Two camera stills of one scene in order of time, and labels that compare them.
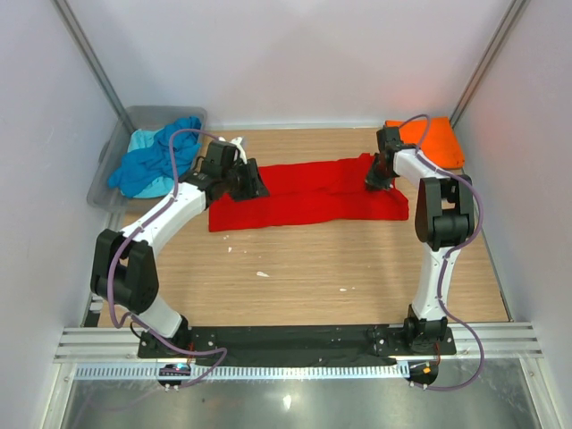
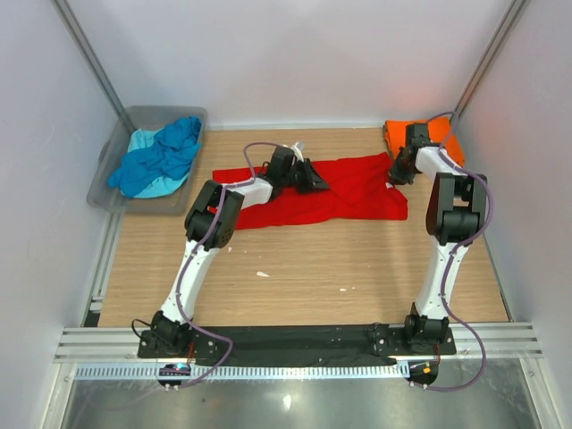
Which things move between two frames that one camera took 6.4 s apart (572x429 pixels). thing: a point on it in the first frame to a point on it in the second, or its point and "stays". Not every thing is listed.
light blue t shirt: [163, 186] stays
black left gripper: [255, 187] to [312, 181]
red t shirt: [320, 192] stays
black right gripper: [372, 182] to [395, 176]
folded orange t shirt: [440, 146] stays
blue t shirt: [153, 159] stays
